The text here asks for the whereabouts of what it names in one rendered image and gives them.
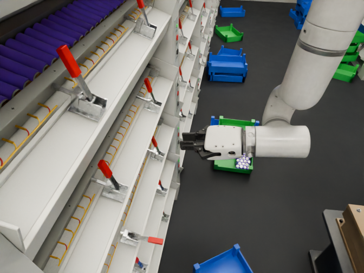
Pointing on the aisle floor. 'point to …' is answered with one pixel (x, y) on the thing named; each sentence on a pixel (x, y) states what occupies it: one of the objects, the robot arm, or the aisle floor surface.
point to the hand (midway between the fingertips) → (188, 141)
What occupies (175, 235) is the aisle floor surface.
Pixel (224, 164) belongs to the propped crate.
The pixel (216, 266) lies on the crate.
